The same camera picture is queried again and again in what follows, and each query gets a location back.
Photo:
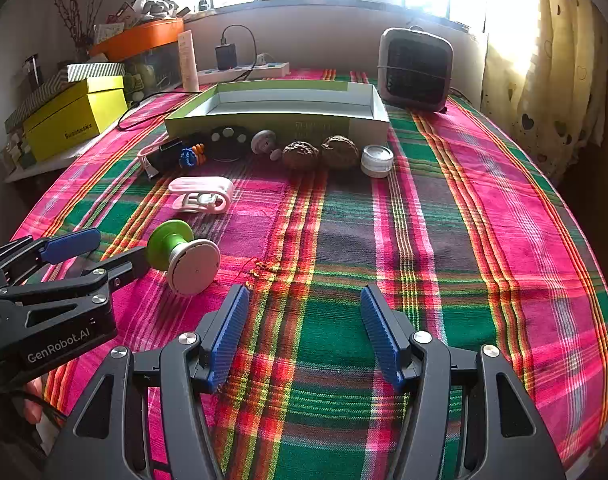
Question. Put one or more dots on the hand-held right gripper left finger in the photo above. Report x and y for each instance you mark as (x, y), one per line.
(228, 335)

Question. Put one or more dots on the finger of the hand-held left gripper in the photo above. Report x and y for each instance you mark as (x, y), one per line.
(68, 245)
(126, 265)

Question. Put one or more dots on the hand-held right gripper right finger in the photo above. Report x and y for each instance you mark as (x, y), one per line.
(379, 335)

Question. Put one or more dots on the green white spool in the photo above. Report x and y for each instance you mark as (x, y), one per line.
(193, 270)

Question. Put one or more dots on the pink plastic clip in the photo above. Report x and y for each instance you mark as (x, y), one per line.
(203, 187)

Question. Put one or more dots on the black bike light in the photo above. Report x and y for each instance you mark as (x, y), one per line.
(163, 160)

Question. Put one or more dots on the black round button disc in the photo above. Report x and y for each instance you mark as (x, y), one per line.
(228, 147)

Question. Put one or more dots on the small white jar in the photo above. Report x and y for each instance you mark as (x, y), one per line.
(376, 160)

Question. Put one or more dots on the white mushroom-shaped knob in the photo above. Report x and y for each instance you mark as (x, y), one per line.
(264, 141)

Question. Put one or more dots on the brown walnut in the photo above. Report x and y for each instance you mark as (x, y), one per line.
(340, 152)
(300, 156)

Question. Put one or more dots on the green white cardboard box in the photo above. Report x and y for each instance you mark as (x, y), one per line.
(284, 102)

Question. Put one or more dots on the person's left hand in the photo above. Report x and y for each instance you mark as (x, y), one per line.
(33, 400)

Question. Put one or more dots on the plaid tablecloth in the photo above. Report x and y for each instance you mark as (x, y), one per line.
(434, 260)

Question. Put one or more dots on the yellow box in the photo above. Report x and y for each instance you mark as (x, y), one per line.
(68, 120)

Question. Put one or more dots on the green patterned box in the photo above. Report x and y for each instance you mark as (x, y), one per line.
(33, 95)

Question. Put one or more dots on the dark pump bottle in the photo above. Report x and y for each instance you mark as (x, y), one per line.
(32, 72)

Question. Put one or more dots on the green striped box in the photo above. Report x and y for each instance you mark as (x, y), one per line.
(93, 70)

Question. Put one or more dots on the clear storage container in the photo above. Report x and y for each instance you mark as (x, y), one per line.
(153, 70)

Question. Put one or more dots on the cream tube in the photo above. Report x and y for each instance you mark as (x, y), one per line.
(188, 65)

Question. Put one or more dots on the orange box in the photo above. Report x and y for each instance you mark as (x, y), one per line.
(143, 35)

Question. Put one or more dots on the black charger adapter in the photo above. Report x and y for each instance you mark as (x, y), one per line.
(225, 57)

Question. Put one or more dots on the dried branches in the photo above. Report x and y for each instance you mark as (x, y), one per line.
(78, 10)

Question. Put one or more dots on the white power strip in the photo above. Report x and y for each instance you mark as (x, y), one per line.
(264, 71)

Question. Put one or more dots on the white plug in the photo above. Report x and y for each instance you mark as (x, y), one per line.
(265, 59)

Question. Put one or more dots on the white paper bundle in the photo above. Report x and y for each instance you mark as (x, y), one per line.
(158, 7)

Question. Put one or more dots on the grey portable heater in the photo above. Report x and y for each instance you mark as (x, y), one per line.
(414, 67)

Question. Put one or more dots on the cream heart print curtain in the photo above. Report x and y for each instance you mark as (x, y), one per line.
(544, 85)

